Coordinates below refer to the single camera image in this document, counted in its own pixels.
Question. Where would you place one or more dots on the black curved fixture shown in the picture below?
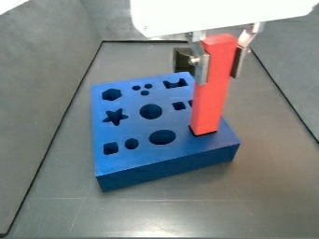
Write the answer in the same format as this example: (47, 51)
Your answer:
(182, 65)

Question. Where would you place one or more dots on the red rectangular block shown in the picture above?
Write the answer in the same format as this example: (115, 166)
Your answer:
(210, 95)

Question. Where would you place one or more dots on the blue foam shape board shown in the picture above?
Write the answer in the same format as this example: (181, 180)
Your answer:
(143, 141)

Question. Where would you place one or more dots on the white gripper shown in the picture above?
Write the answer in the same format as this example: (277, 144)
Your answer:
(169, 17)

